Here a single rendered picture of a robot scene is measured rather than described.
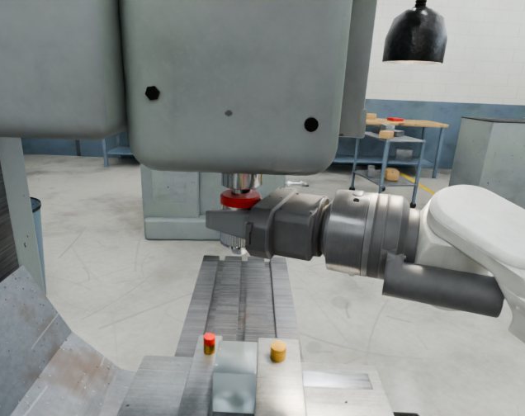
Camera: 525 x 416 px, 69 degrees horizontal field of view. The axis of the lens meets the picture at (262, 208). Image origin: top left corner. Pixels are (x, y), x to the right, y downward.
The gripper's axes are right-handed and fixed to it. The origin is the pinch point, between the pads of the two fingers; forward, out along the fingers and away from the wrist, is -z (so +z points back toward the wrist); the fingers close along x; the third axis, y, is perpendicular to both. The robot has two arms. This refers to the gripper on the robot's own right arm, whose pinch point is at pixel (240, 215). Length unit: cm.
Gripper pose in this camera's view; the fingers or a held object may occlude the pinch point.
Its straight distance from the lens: 44.8
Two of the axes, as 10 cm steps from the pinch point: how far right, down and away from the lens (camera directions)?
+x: -3.5, 2.8, -8.9
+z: 9.4, 1.3, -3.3
